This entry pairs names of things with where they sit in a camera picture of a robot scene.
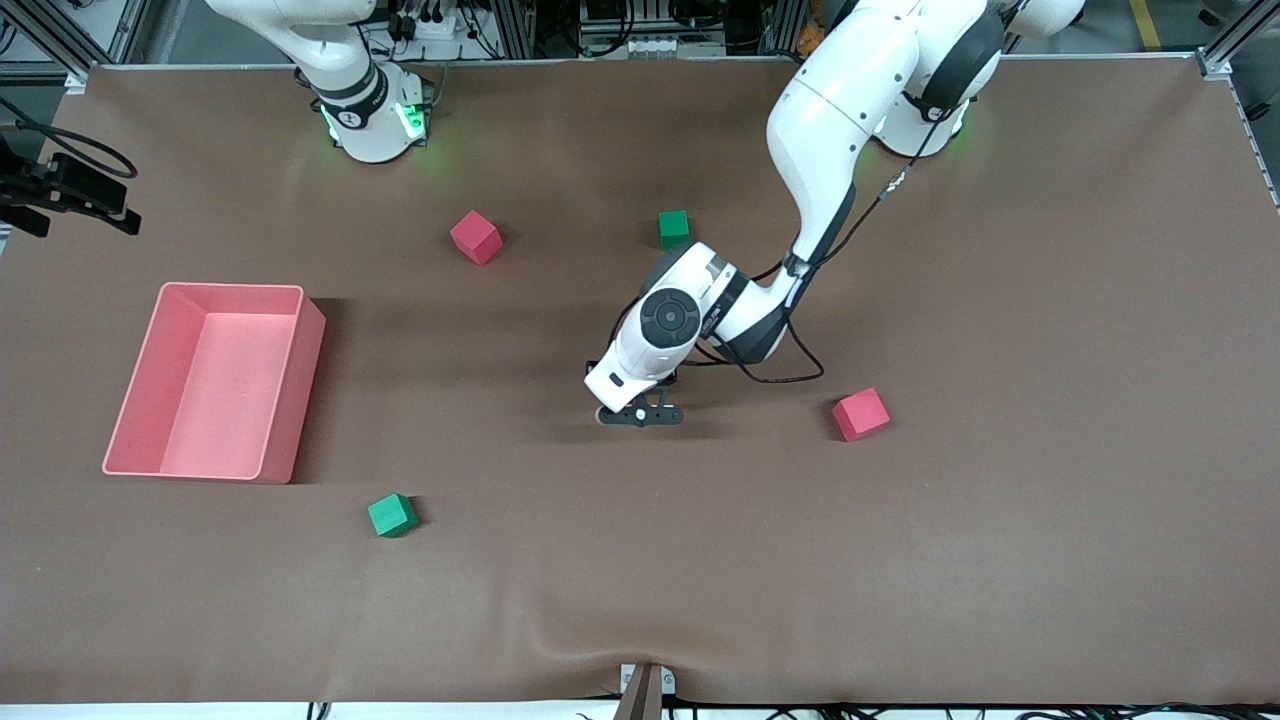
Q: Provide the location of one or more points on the pink plastic bin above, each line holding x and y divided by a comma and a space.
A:
230, 390

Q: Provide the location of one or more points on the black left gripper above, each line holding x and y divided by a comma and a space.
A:
670, 378

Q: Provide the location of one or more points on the green foam cube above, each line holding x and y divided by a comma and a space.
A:
392, 516
674, 230

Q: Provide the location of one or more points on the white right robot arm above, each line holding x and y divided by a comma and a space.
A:
360, 130

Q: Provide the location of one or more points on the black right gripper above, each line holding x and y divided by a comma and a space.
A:
52, 187

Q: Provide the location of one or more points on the pink-red foam cube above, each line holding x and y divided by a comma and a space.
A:
475, 238
860, 415

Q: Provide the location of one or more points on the brown table mat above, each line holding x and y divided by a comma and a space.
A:
1000, 550

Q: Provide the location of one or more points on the white power strip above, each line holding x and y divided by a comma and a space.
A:
655, 46
440, 28

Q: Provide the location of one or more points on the aluminium camera mount post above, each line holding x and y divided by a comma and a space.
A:
640, 700

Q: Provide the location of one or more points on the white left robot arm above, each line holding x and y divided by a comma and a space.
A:
840, 120

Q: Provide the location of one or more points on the aluminium frame post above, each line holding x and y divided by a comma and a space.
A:
60, 45
1235, 40

